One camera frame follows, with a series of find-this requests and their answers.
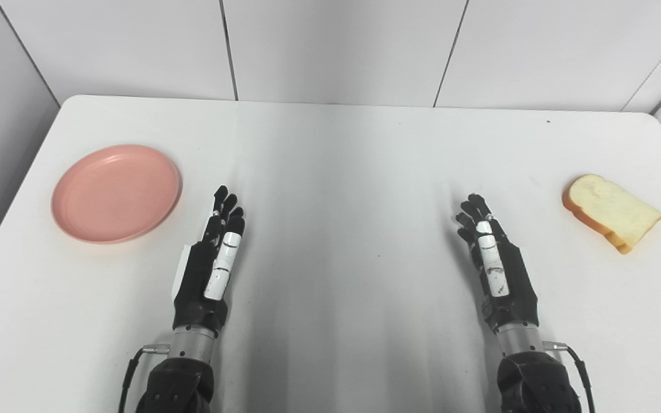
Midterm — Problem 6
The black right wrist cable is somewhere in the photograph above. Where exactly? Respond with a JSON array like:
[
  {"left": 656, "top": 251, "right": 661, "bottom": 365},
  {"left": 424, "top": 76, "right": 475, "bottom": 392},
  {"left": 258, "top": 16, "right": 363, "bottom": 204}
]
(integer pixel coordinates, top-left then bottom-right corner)
[{"left": 543, "top": 340, "right": 596, "bottom": 413}]

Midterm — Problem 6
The pink round plate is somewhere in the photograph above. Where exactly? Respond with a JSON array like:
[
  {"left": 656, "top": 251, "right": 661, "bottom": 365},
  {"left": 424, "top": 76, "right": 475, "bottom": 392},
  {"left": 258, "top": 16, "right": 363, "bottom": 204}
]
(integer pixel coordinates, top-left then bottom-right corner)
[{"left": 50, "top": 143, "right": 183, "bottom": 245}]

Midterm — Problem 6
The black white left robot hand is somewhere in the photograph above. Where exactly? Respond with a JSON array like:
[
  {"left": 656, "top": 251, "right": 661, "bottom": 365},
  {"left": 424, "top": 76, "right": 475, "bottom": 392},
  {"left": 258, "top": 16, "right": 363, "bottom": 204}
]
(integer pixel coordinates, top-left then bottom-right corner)
[{"left": 171, "top": 185, "right": 246, "bottom": 333}]

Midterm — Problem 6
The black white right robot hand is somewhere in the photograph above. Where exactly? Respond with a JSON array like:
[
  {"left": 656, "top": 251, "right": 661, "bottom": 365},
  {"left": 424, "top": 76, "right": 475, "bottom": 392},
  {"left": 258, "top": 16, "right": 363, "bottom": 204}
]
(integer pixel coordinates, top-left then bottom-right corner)
[{"left": 455, "top": 193, "right": 539, "bottom": 333}]

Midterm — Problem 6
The slice of white bread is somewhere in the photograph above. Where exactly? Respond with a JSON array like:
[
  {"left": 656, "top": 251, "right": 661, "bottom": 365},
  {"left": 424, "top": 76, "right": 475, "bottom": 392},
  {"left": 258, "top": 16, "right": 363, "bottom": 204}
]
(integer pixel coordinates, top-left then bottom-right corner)
[{"left": 562, "top": 174, "right": 661, "bottom": 255}]

